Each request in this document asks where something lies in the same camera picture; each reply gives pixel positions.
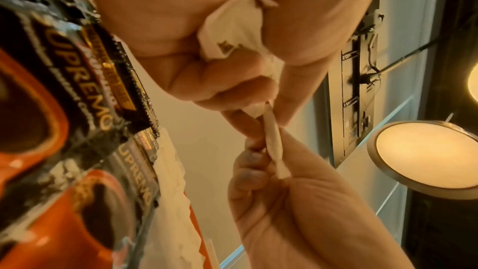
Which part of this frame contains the person's left hand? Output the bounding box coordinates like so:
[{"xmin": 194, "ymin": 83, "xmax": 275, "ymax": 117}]
[{"xmin": 75, "ymin": 0, "xmax": 391, "ymax": 144}]

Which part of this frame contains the person's right hand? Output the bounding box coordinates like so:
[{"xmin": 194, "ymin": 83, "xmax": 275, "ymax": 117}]
[{"xmin": 228, "ymin": 127, "xmax": 416, "ymax": 269}]

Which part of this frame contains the white paper sachet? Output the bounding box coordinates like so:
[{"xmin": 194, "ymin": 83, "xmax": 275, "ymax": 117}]
[{"xmin": 197, "ymin": 0, "xmax": 292, "ymax": 180}]

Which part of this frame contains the black orange coffee packet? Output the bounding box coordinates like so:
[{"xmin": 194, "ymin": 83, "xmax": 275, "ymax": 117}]
[
  {"xmin": 0, "ymin": 136, "xmax": 162, "ymax": 269},
  {"xmin": 0, "ymin": 0, "xmax": 162, "ymax": 180}
]

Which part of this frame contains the white crinkled packet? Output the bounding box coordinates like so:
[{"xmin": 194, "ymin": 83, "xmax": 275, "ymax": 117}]
[{"xmin": 147, "ymin": 127, "xmax": 210, "ymax": 269}]

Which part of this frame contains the round ceiling lamp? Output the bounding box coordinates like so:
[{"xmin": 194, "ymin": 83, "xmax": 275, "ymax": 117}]
[
  {"xmin": 467, "ymin": 61, "xmax": 478, "ymax": 104},
  {"xmin": 366, "ymin": 120, "xmax": 478, "ymax": 201}
]

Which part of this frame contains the black rod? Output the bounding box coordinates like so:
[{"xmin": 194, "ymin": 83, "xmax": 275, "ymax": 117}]
[{"xmin": 371, "ymin": 30, "xmax": 462, "ymax": 74}]

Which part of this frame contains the black wall panel with cables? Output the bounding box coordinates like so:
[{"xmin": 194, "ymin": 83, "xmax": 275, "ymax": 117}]
[{"xmin": 326, "ymin": 0, "xmax": 386, "ymax": 169}]

